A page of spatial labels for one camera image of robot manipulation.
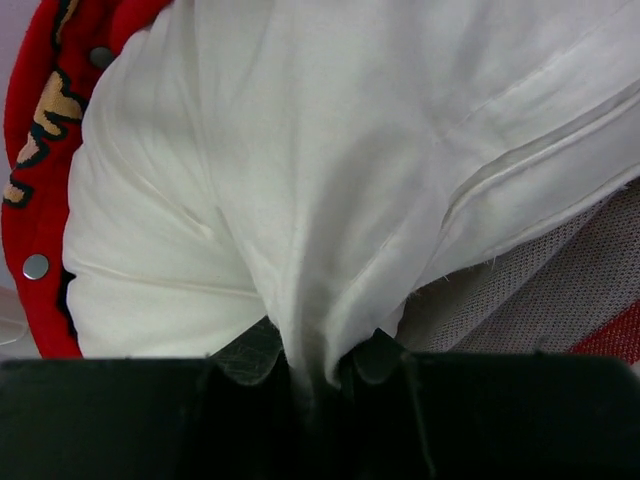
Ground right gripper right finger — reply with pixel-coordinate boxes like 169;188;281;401
339;332;639;479

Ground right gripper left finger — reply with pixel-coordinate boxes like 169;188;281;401
1;320;299;479

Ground white pillow insert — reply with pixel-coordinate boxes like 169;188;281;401
63;1;639;381

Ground red printed pillowcase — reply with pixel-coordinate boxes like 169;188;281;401
1;0;168;359

